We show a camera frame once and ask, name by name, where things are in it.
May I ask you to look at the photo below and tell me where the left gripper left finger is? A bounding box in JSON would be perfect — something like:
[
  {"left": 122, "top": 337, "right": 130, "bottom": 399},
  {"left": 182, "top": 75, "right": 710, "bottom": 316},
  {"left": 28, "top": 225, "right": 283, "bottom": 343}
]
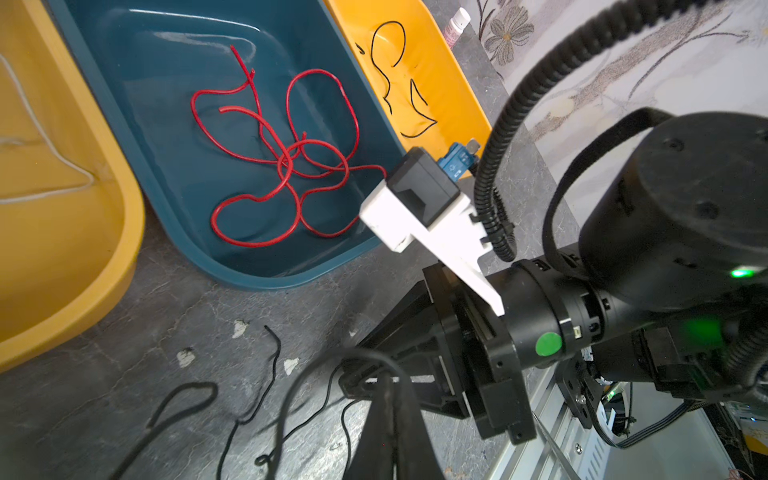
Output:
[{"left": 343, "top": 372, "right": 395, "bottom": 480}]

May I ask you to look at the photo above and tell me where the white thin wire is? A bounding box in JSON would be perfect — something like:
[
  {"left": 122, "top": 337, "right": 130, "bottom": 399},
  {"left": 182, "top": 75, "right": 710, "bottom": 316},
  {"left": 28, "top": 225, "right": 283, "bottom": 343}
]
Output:
[{"left": 0, "top": 53, "right": 97, "bottom": 206}]

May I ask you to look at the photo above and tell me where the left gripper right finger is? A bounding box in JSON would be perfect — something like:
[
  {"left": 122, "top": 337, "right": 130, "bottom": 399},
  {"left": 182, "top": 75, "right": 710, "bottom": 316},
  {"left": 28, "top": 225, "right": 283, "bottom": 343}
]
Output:
[{"left": 395, "top": 376, "right": 444, "bottom": 480}]

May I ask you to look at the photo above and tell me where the left yellow plastic bin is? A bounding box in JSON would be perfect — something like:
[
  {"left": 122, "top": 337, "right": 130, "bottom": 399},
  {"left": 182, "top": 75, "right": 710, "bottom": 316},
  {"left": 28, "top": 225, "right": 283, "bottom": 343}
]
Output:
[{"left": 1, "top": 1, "right": 145, "bottom": 370}]

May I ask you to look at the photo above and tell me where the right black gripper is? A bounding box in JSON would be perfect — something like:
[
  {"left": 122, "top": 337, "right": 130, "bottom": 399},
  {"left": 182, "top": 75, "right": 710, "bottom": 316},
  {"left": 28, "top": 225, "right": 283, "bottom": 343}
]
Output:
[{"left": 357, "top": 264, "right": 540, "bottom": 444}]

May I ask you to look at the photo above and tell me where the right yellow plastic bin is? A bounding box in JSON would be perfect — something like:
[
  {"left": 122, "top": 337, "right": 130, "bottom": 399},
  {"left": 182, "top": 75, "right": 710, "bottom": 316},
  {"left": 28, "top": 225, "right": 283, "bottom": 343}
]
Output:
[{"left": 325, "top": 1, "right": 491, "bottom": 159}]

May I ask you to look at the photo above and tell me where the teal plastic bin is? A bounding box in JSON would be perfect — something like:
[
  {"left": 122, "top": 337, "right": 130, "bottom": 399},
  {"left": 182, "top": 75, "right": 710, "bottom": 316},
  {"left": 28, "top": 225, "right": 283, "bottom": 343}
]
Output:
[{"left": 49, "top": 1, "right": 404, "bottom": 290}]

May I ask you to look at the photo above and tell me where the yellow plastic bin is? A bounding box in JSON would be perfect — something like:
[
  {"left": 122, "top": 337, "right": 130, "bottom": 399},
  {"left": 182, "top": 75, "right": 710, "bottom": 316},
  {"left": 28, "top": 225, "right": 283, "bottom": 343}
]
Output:
[
  {"left": 325, "top": 1, "right": 491, "bottom": 159},
  {"left": 1, "top": 1, "right": 145, "bottom": 370}
]

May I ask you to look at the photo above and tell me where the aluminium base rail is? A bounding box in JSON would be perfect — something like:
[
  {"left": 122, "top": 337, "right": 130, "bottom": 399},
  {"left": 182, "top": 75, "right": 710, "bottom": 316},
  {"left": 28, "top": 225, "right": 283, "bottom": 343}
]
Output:
[{"left": 486, "top": 368, "right": 734, "bottom": 479}]

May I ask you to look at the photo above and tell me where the small white pink bottle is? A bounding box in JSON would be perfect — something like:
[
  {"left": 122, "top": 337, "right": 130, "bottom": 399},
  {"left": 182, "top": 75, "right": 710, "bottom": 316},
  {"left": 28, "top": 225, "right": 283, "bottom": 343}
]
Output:
[{"left": 443, "top": 7, "right": 471, "bottom": 49}]

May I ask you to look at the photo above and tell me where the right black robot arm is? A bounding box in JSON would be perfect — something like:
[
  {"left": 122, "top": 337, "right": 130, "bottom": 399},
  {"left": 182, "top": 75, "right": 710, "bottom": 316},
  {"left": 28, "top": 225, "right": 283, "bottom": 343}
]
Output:
[{"left": 360, "top": 1, "right": 767, "bottom": 444}]

